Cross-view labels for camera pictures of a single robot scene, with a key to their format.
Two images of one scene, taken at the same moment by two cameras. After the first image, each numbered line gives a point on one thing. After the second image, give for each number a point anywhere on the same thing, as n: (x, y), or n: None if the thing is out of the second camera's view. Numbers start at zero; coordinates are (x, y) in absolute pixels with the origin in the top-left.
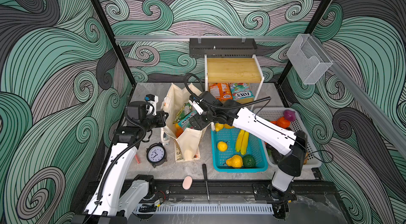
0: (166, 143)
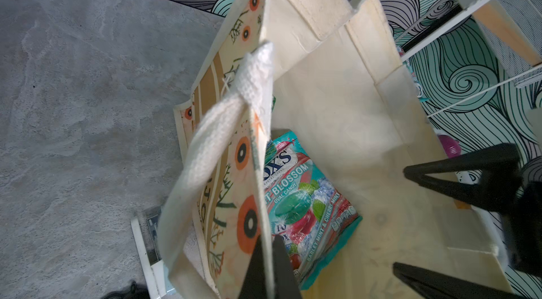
0: (145, 229)
